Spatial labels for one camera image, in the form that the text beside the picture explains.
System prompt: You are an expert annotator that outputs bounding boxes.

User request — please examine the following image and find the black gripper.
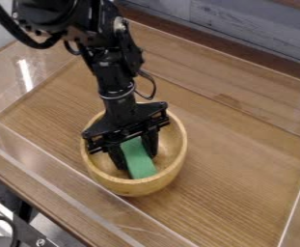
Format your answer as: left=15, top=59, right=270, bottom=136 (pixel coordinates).
left=82, top=94, right=169, bottom=171

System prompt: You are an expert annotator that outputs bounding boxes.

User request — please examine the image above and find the green rectangular block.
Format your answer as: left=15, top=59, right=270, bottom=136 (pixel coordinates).
left=121, top=137, right=157, bottom=179

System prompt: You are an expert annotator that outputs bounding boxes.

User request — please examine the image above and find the brown wooden bowl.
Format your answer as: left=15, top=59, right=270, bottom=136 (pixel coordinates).
left=80, top=111, right=188, bottom=197

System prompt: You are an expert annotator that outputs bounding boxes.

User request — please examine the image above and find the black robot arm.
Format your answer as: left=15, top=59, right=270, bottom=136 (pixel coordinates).
left=13, top=0, right=169, bottom=170

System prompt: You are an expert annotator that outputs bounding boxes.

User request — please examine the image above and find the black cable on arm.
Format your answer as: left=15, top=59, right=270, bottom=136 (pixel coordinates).
left=130, top=69, right=157, bottom=101

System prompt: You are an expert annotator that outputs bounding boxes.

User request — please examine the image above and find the clear acrylic tray enclosure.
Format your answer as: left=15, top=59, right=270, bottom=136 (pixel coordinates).
left=0, top=11, right=300, bottom=247

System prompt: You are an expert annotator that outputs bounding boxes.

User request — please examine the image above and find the black metal bracket with bolt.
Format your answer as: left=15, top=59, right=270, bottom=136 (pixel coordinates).
left=13, top=215, right=58, bottom=247

